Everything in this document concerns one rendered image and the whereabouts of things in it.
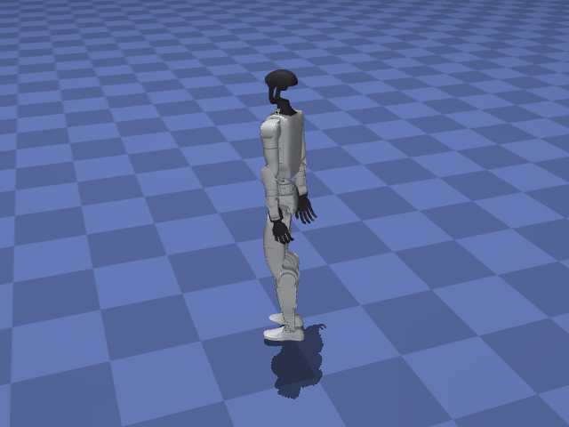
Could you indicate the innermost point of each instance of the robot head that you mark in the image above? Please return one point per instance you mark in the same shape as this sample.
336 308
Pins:
281 79

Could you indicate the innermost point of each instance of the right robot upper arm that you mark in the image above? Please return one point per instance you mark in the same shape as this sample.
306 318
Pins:
303 148

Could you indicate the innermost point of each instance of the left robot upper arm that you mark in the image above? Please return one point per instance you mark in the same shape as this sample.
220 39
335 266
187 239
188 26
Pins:
270 132

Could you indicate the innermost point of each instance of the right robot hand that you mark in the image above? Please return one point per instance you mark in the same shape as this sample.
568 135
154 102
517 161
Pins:
304 205

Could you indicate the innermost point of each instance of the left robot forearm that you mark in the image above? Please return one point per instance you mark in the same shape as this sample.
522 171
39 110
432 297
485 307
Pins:
271 189

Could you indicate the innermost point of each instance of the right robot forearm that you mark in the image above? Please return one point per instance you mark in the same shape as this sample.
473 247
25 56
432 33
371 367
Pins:
299 180

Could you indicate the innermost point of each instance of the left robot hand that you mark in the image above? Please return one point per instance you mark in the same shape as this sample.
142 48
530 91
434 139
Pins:
279 229

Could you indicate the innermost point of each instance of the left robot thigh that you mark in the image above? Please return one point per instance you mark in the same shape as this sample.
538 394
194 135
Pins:
275 251

